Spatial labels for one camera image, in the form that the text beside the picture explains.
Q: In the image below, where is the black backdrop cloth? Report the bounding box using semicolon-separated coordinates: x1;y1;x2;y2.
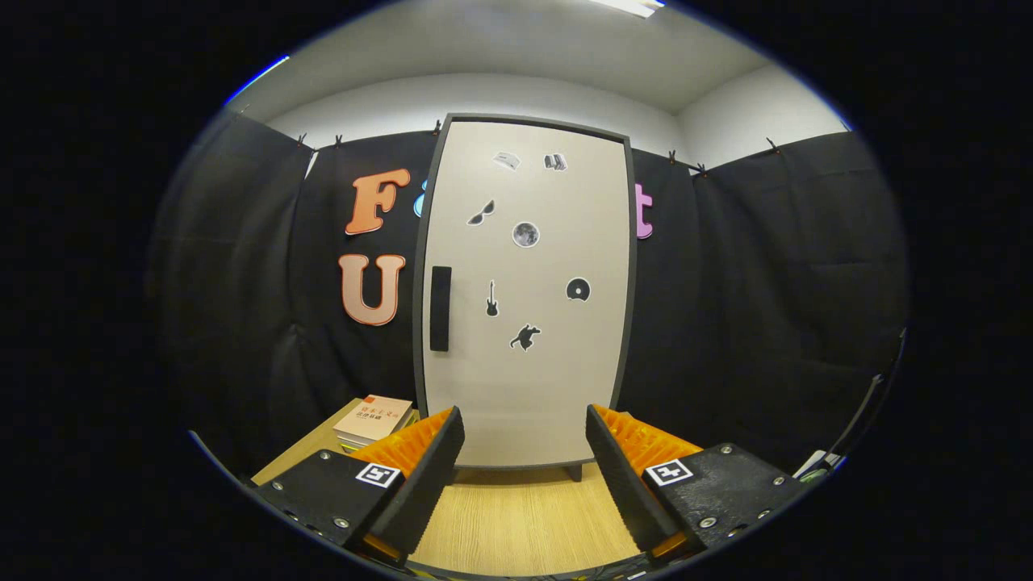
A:
145;109;909;477

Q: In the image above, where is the black door handle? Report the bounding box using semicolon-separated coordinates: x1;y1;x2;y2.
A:
430;265;452;353

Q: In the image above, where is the long ceiling light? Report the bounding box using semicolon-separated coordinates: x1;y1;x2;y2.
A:
585;0;667;19

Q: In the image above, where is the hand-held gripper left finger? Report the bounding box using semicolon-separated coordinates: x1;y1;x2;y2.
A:
252;406;466;566

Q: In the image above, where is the dark grey shoe cabinet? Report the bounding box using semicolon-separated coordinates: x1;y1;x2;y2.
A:
412;113;638;483

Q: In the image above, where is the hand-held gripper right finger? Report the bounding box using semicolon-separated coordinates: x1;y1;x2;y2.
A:
585;403;812;564

